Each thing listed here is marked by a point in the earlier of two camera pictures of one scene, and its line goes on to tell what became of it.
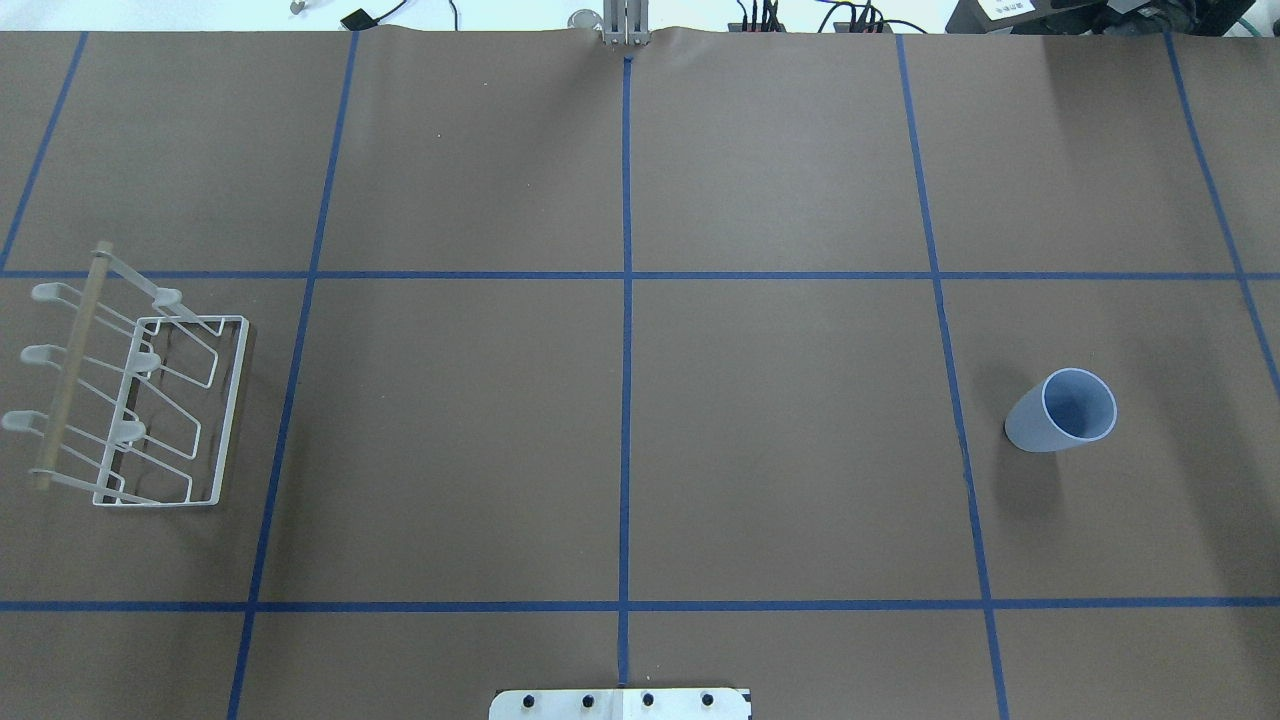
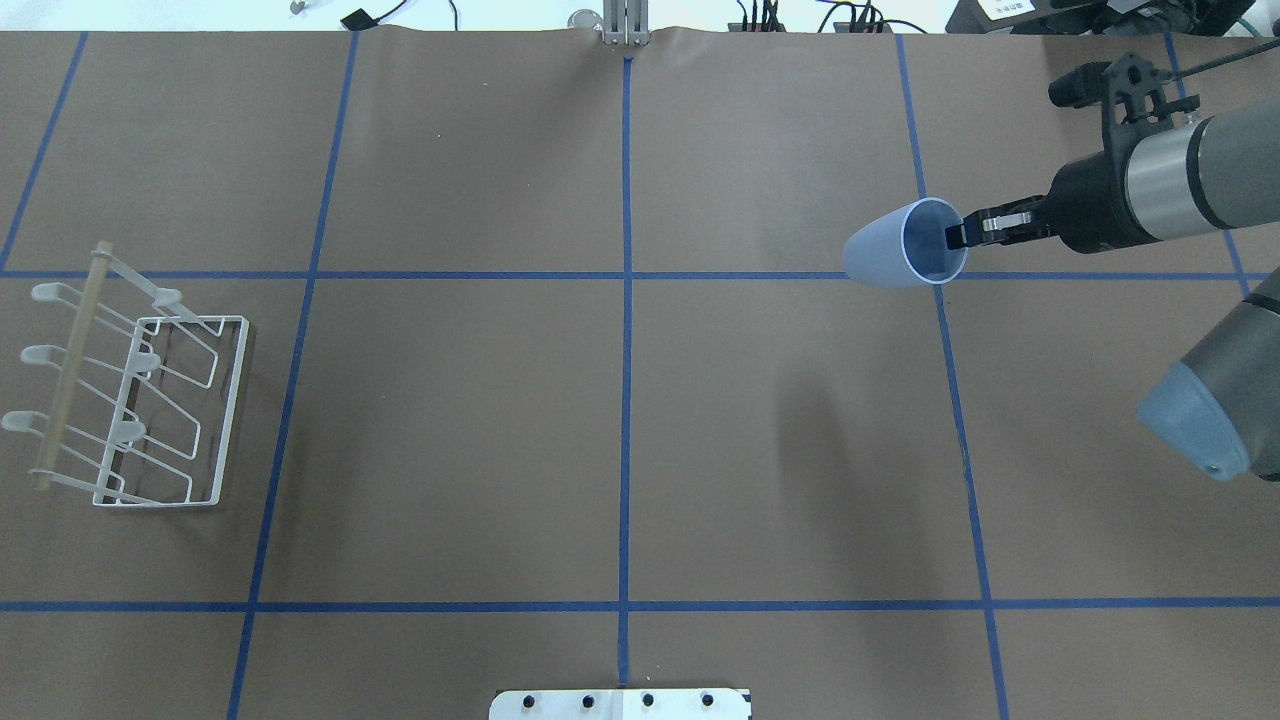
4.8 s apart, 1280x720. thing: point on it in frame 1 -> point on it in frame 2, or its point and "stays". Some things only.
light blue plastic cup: x=1067 y=409 -> x=905 y=246
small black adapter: x=359 y=20 stays
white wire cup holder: x=144 y=395 stays
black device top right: x=1098 y=17 stays
